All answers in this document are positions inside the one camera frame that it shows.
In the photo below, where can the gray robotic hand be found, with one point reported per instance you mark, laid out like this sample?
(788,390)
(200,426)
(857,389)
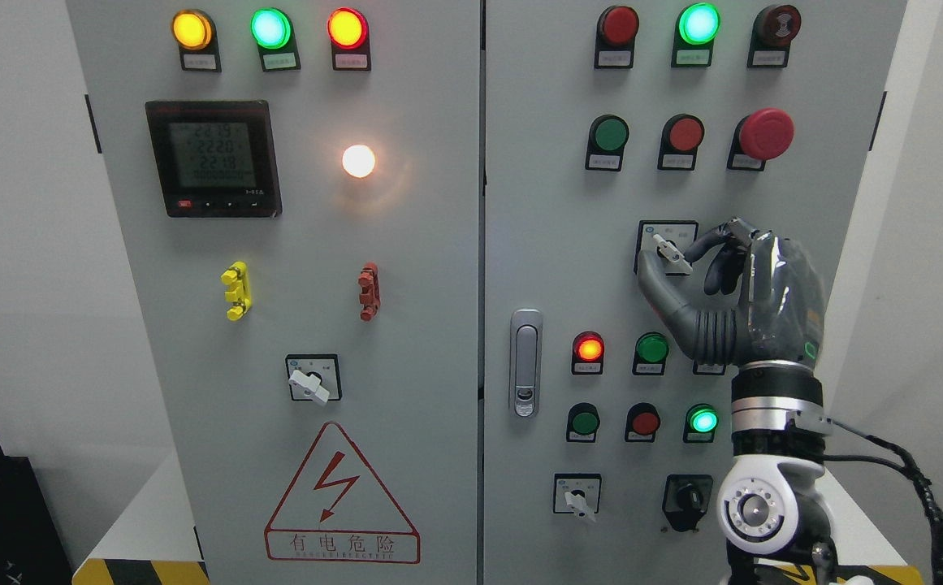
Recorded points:
(780,312)

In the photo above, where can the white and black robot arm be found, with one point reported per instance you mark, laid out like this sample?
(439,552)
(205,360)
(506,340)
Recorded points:
(768,504)

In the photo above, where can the lit green push button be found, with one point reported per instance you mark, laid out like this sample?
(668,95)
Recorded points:
(700,424)

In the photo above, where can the green indicator light middle row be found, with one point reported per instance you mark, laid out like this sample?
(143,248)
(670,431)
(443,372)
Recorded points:
(650,354)

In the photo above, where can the red push button lower row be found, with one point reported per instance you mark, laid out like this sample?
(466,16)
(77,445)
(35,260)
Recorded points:
(641,423)

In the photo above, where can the red push button row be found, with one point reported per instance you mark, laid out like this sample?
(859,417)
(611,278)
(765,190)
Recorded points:
(679,143)
(641,423)

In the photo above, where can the red emergency stop button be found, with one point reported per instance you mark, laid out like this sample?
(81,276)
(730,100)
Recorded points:
(761,136)

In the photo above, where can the lit red indicator light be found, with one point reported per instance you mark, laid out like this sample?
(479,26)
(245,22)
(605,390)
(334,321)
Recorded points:
(587,354)

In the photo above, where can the red push button upper row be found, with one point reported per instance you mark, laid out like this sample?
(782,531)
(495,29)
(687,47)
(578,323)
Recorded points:
(679,143)

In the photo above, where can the green push button lower row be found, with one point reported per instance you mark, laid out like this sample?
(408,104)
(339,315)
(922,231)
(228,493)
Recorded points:
(583,422)

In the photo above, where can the green push button row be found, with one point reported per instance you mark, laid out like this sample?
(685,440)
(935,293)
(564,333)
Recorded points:
(606,140)
(583,422)

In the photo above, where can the green push button upper row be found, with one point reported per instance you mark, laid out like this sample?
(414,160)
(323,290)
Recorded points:
(606,140)

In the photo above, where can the right cabinet door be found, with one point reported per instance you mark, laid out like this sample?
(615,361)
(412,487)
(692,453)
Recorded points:
(563,240)

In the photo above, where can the cabinet door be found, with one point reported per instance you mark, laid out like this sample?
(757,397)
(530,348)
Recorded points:
(409,375)
(563,240)

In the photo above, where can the dark red buzzer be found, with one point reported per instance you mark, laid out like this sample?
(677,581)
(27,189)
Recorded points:
(773,32)

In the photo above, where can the top right green indicator light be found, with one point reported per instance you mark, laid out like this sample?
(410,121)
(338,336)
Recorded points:
(695,32)

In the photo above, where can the top right red indicator light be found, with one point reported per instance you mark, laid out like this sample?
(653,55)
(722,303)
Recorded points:
(616,30)

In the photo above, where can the red terminal clip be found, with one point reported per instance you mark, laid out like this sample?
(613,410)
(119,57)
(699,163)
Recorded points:
(370,293)

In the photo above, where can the white glowing indicator light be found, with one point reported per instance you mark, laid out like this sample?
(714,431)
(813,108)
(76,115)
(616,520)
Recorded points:
(359,161)

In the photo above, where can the red electric hazard warning sign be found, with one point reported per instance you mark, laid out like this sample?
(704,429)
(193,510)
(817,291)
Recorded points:
(336,509)

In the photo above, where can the left cabinet door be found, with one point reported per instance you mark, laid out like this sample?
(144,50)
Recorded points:
(409,375)

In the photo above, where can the top left red indicator light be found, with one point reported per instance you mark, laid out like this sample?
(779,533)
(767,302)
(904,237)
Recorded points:
(349,33)

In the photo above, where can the yellow terminal clip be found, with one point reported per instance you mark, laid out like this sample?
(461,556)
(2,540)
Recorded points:
(237,293)

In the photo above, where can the top left green indicator light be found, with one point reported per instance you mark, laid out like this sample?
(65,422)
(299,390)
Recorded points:
(273,34)

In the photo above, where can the black digital power meter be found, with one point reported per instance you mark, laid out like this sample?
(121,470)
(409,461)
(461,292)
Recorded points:
(215,159)

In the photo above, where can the yellow indicator light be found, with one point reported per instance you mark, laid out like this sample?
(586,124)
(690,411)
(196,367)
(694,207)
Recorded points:
(195,34)

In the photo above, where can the black box with antenna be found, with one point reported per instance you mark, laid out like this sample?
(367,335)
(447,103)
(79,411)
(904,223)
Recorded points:
(30,548)

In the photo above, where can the black knob selector switch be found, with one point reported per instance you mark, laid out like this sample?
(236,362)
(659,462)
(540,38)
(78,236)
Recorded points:
(686,500)

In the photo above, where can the silver door latch handle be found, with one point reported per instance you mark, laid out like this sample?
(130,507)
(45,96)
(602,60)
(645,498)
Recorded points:
(525,330)

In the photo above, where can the left door rotary switch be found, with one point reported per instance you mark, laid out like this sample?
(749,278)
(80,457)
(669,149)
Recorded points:
(314,378)

